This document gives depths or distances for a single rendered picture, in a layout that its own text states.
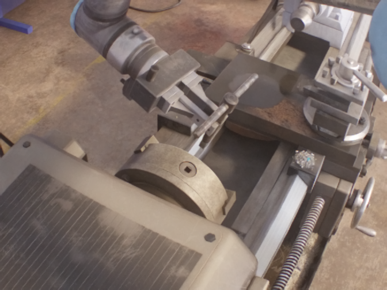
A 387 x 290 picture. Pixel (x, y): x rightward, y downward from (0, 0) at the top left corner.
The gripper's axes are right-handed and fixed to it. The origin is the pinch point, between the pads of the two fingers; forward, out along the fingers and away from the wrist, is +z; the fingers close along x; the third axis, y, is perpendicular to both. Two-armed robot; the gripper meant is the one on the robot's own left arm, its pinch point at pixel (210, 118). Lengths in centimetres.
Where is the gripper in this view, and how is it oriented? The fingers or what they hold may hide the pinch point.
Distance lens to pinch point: 81.7
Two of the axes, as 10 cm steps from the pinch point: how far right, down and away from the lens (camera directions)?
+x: 5.6, -5.3, 6.4
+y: 3.7, -5.3, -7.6
